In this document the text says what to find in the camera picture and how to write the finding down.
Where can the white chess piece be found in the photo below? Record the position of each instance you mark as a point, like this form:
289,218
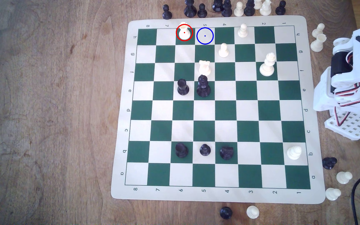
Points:
257,3
184,33

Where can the black chess bishop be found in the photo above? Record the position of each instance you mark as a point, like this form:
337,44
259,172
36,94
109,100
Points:
181,150

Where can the green and cream chess mat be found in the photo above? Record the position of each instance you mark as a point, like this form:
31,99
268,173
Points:
225,111

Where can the black chess pawn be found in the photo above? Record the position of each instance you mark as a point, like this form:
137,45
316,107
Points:
167,13
280,9
226,212
205,150
202,12

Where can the black chess knight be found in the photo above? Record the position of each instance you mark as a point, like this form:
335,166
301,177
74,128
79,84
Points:
227,153
329,163

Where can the white chess pawn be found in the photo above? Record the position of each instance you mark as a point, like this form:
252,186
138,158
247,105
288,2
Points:
242,31
318,31
252,212
332,194
343,177
238,11
223,51

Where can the white chess king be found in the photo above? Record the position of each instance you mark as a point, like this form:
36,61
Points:
267,68

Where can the black chess piece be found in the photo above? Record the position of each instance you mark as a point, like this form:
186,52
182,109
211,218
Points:
249,9
227,11
190,11
217,5

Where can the white chess knight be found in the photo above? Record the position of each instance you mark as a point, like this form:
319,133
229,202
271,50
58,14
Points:
265,9

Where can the black pawn centre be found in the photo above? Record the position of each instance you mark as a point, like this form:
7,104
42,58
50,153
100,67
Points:
183,89

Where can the white perforated base plate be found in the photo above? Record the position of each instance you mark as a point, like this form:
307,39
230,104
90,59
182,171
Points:
355,125

